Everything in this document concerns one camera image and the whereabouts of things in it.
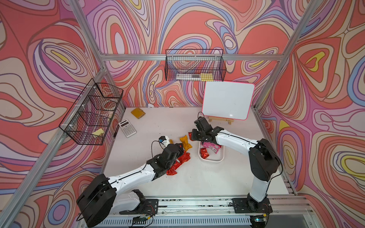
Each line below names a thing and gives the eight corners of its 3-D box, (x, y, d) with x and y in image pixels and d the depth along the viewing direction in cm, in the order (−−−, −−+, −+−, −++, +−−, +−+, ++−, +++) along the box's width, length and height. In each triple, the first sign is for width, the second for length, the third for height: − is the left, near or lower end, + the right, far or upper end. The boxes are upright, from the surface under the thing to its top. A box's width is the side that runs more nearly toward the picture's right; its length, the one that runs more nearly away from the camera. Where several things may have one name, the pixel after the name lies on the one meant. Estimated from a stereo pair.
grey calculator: (126, 138, 103) (125, 136, 102) (118, 124, 111) (117, 123, 110) (136, 132, 107) (135, 131, 105) (128, 120, 115) (127, 118, 113)
